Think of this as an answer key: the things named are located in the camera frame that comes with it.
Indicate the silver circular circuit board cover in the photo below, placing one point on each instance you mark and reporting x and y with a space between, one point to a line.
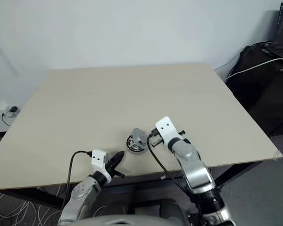
138 135

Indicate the black cloth-covered furniture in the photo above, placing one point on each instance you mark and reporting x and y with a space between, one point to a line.
261 94

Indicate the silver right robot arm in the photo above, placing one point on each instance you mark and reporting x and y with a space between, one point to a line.
195 174

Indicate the grey robot torso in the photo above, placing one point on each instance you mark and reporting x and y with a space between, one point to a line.
122 220

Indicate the black table frame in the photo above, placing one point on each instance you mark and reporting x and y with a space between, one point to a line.
37 196

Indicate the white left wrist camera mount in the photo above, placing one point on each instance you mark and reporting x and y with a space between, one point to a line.
97 161

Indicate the small grey round object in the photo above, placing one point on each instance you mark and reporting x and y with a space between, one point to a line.
138 151

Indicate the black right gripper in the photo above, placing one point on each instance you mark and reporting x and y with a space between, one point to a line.
156 140

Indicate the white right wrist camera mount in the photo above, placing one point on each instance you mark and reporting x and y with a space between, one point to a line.
167 131

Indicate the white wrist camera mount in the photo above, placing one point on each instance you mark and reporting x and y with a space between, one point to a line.
97 161
167 131

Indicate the clear tape on table corner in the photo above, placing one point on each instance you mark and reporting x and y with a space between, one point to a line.
278 155

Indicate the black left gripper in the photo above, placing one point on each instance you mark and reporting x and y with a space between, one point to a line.
110 171

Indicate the white wall power outlet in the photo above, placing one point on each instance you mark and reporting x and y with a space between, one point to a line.
2 108

